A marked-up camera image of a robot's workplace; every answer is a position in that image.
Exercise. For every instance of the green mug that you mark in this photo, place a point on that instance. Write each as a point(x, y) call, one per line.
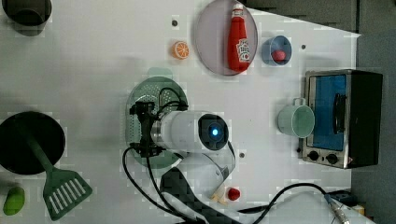
point(297, 119)

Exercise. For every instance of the silver toaster oven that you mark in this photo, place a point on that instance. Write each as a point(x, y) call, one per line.
point(347, 108)

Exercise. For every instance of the red ketchup bottle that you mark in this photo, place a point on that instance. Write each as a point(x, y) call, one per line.
point(238, 52)

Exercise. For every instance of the green slotted spatula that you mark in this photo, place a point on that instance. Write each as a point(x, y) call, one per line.
point(63, 189)

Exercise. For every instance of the grey round plate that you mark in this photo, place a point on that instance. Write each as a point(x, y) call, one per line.
point(211, 36)

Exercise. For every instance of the small red fruit toy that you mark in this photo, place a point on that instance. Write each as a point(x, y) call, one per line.
point(233, 194)

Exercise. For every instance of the blue bowl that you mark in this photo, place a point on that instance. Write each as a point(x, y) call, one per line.
point(279, 42)

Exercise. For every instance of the peeled banana toy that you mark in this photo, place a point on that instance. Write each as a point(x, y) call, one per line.
point(218, 197)

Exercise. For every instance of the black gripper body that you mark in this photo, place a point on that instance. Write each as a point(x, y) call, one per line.
point(146, 147)

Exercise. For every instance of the green pepper toy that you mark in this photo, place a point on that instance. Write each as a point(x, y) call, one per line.
point(14, 201)

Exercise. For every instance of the green oval strainer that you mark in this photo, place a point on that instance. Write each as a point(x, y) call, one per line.
point(161, 90)

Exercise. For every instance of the orange slice toy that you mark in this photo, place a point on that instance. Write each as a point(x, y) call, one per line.
point(180, 50)

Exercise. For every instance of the small red ball in bowl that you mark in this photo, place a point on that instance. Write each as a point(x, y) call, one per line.
point(278, 55)

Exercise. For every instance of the black frying pan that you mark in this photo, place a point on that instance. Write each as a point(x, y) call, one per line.
point(16, 156)

